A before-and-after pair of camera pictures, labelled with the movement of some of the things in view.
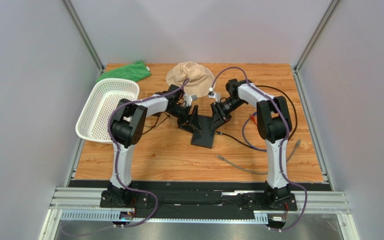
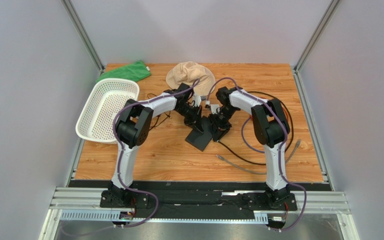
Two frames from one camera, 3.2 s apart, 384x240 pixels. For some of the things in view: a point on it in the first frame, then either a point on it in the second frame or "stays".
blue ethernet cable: x=243 y=136 stays
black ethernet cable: x=295 y=110 → x=292 y=134
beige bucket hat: x=200 y=77 stays
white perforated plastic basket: x=104 y=98 stays
